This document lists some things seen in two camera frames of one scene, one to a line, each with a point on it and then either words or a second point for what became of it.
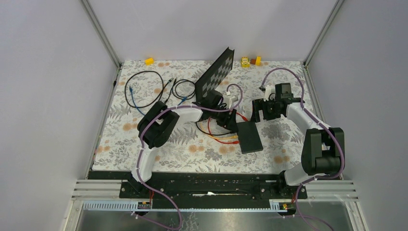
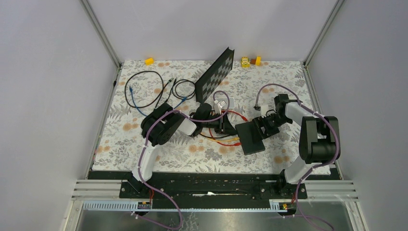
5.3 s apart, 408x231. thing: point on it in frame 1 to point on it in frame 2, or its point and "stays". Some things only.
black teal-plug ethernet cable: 163,90 stays
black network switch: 249,138 stays
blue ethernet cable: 130,87 stays
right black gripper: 259,104 to 259,123
